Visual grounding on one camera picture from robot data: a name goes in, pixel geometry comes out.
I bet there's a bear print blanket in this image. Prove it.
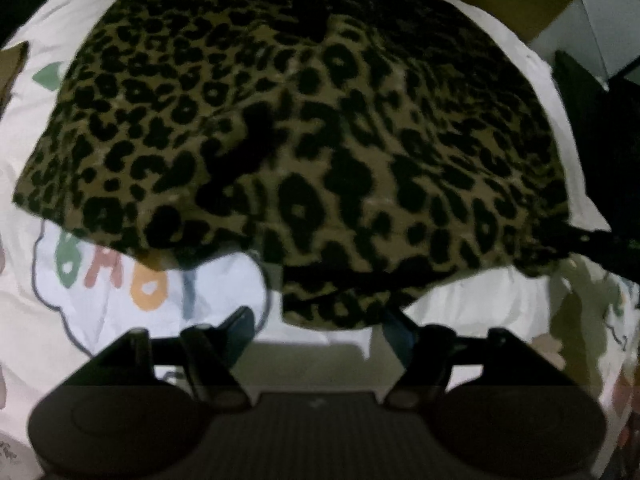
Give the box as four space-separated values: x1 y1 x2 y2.
0 0 640 480

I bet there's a leopard print garment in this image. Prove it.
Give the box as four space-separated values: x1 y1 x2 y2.
12 0 573 333

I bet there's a black garment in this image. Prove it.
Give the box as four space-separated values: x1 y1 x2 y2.
552 45 640 281

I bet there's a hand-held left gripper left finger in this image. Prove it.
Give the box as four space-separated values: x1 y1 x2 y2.
65 306 256 408

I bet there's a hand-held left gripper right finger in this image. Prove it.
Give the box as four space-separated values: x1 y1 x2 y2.
382 307 581 408

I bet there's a brown garment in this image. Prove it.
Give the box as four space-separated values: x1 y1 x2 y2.
0 42 30 121

